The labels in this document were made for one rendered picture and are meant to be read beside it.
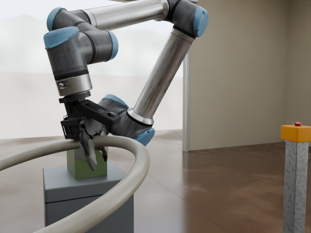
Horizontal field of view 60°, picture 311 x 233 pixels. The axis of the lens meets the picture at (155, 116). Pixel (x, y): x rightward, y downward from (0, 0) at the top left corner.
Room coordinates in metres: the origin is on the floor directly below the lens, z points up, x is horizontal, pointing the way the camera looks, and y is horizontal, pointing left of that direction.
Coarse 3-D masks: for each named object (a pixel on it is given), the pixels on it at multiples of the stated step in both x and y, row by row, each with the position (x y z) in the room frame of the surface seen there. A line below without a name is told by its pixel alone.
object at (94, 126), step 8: (64, 96) 0.73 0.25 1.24; (72, 96) 0.69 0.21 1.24; (80, 96) 0.70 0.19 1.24; (88, 96) 0.71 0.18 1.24; (64, 104) 0.73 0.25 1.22; (72, 104) 0.72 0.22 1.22; (72, 112) 0.73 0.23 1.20; (80, 112) 0.71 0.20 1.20; (64, 120) 0.73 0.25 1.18; (72, 120) 0.71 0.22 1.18; (80, 120) 0.71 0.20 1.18; (88, 120) 0.71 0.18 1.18; (64, 128) 0.73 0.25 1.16; (72, 128) 0.72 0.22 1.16; (80, 128) 0.70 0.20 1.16; (88, 128) 0.70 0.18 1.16; (96, 128) 0.73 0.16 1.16; (64, 136) 0.73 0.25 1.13; (72, 136) 0.72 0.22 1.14
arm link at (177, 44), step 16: (176, 16) 1.20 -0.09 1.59; (192, 16) 1.17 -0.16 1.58; (208, 16) 1.21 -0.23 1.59; (176, 32) 1.20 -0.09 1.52; (192, 32) 1.19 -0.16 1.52; (176, 48) 1.21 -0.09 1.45; (160, 64) 1.24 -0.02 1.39; (176, 64) 1.23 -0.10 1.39; (160, 80) 1.24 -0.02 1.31; (144, 96) 1.27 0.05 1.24; (160, 96) 1.28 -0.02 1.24; (128, 112) 1.30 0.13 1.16; (144, 112) 1.28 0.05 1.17; (112, 128) 1.33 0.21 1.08; (128, 128) 1.29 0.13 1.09; (144, 128) 1.29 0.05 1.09; (144, 144) 1.35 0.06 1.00
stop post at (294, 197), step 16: (288, 128) 1.45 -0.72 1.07; (304, 128) 1.41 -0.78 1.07; (288, 144) 1.47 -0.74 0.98; (304, 144) 1.43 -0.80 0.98; (288, 160) 1.47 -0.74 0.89; (304, 160) 1.43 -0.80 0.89; (288, 176) 1.46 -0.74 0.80; (304, 176) 1.43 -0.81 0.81; (288, 192) 1.46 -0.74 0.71; (304, 192) 1.44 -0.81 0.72; (288, 208) 1.46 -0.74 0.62; (304, 208) 1.44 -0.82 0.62; (288, 224) 1.45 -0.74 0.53; (304, 224) 1.44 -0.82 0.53
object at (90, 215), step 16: (48, 144) 0.75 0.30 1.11; (64, 144) 0.74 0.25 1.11; (96, 144) 0.72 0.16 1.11; (112, 144) 0.69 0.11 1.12; (128, 144) 0.62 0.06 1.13; (0, 160) 0.69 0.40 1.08; (16, 160) 0.71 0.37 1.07; (144, 160) 0.50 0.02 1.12; (128, 176) 0.44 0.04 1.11; (144, 176) 0.46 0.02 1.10; (112, 192) 0.39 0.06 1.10; (128, 192) 0.41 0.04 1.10; (96, 208) 0.36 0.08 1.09; (112, 208) 0.38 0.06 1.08; (64, 224) 0.33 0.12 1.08; (80, 224) 0.34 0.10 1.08; (96, 224) 0.36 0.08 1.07
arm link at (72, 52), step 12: (48, 36) 0.67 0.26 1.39; (60, 36) 0.66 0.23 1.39; (72, 36) 0.68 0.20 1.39; (84, 36) 0.72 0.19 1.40; (48, 48) 0.67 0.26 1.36; (60, 48) 0.66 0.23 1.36; (72, 48) 0.68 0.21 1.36; (84, 48) 0.71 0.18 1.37; (60, 60) 0.67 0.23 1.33; (72, 60) 0.68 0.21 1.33; (84, 60) 0.71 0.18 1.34; (60, 72) 0.68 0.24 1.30; (72, 72) 0.68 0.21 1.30; (84, 72) 0.70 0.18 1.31
